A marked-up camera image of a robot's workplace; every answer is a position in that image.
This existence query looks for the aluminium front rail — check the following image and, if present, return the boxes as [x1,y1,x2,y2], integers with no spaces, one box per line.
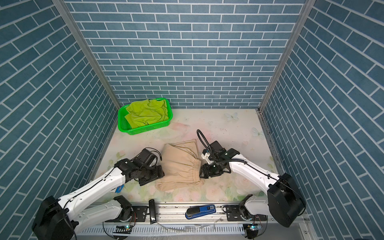
[59,196,306,232]

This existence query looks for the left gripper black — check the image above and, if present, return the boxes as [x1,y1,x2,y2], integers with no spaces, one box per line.
[139,163,168,186]

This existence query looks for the circuit board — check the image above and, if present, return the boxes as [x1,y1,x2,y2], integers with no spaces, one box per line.
[243,224,261,239]
[113,225,133,235]

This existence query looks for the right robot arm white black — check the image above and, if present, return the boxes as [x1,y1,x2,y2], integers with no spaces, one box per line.
[200,141,306,228]

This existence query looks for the left circuit board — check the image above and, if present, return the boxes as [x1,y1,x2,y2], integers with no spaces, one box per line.
[113,225,133,235]

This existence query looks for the blue black stapler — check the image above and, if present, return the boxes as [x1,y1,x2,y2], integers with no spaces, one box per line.
[185,205,216,220]

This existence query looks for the green plastic basket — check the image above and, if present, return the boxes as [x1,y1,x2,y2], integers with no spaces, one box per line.
[118,98,173,135]

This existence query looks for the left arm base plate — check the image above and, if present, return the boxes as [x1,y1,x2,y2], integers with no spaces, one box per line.
[107,206,149,223]

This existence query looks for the black remote-like device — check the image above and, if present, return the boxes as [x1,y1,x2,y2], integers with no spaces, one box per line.
[149,199,157,225]

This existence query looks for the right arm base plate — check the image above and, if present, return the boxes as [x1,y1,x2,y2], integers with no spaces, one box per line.
[223,205,268,222]

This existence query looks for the lime green shorts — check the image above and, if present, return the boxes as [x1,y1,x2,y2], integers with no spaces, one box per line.
[125,99,169,129]

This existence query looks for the beige drawstring shorts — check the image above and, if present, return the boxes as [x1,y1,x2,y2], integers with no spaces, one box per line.
[156,139,204,192]

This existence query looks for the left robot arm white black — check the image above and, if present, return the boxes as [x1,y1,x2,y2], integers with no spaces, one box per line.
[32,148,165,240]

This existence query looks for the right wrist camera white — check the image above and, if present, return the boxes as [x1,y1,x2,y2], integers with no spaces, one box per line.
[201,149,213,165]

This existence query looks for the right circuit board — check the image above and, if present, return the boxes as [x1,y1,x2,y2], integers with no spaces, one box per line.
[243,224,261,239]

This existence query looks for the white blue paper card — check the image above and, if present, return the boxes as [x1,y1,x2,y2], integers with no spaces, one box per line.
[115,185,124,193]

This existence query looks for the right black corrugated cable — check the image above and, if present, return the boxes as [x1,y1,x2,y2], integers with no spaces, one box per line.
[196,129,217,161]

